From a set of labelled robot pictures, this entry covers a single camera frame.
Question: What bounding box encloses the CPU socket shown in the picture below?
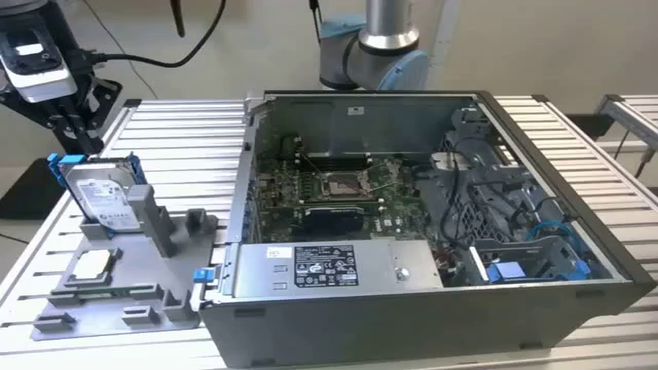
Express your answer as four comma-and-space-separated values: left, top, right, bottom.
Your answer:
318, 171, 373, 198

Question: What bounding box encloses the green RAM stick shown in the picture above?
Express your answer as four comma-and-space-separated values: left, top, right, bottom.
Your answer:
71, 284, 155, 297

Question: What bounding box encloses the silver power supply unit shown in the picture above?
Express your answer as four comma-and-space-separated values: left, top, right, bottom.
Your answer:
234, 240, 445, 298

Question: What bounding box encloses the thin grey wall wire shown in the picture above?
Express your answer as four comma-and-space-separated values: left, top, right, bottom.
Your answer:
127, 63, 162, 102

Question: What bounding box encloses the grey parts rack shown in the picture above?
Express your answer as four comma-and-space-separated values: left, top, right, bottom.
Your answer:
31, 183, 222, 332

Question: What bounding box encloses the metal slat side table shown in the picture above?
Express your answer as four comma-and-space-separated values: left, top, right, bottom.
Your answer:
595, 94, 658, 155

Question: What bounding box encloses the metal socket cover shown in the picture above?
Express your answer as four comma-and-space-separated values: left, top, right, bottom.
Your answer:
359, 160, 401, 193

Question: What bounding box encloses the thin metal locking lever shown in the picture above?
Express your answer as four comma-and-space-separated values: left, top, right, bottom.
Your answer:
307, 153, 334, 177

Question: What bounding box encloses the black RAM slot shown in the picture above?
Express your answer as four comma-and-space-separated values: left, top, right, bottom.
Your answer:
299, 153, 375, 171

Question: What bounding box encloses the thick black cable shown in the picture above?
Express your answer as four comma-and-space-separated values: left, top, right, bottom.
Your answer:
76, 0, 227, 69

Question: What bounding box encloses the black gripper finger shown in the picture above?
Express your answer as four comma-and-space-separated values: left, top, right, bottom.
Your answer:
0, 90, 83, 153
82, 78, 124, 153

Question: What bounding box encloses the green motherboard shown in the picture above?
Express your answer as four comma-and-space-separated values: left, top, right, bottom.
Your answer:
254, 153, 429, 244

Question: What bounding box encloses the blue wire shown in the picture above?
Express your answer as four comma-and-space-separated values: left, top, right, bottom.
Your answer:
526, 219, 578, 252

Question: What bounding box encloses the black graphics card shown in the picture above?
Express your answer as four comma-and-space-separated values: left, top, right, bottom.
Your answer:
302, 206, 365, 237

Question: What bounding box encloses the blue disk carrier in bay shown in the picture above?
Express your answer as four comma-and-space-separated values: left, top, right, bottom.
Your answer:
486, 263, 526, 284

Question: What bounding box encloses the grey metal disk bay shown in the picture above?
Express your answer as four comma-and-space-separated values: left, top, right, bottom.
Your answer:
415, 107, 613, 288

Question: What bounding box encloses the red wire bundle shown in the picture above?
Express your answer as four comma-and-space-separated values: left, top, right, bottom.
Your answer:
434, 248, 467, 275

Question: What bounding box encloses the silver CPU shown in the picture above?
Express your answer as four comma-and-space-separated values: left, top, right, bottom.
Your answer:
71, 249, 114, 279

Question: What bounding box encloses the black box under side table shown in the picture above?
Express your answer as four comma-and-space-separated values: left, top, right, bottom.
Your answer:
567, 113, 615, 140

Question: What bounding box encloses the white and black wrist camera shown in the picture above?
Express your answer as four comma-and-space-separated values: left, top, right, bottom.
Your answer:
0, 23, 79, 103

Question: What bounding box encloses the dark grey PC case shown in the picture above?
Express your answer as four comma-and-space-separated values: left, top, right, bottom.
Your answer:
198, 90, 658, 367

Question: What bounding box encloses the black wire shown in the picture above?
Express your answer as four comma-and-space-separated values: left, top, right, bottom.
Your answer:
442, 152, 498, 247

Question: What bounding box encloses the hard disk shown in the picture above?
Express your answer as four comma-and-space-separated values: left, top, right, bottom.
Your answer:
47, 153, 150, 237

